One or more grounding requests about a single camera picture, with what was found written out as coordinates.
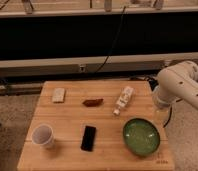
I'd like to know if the black eraser block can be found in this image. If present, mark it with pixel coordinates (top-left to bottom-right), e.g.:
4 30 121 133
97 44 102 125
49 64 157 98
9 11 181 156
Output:
81 126 96 152

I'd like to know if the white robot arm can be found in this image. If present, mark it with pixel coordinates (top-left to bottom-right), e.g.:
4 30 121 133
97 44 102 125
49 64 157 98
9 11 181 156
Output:
152 61 198 110

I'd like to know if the brown chocolate-like object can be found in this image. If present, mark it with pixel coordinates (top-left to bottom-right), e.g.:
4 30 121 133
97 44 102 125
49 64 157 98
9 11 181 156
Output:
82 98 103 107

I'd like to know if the white plastic bottle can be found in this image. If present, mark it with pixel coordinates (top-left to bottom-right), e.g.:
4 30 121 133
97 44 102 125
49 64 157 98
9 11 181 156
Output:
113 86 134 116

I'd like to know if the white rectangular sponge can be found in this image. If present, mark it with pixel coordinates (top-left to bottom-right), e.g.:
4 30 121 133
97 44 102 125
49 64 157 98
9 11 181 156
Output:
52 88 65 103

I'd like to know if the green ceramic bowl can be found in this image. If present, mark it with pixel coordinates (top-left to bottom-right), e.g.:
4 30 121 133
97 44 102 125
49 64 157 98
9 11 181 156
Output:
123 118 160 157

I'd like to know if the white paper cup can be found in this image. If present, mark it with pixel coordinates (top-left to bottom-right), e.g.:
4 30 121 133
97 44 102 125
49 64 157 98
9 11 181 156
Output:
31 124 54 149

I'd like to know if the black hanging cable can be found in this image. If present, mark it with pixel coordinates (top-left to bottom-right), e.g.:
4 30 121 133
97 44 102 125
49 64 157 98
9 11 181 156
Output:
93 4 128 74

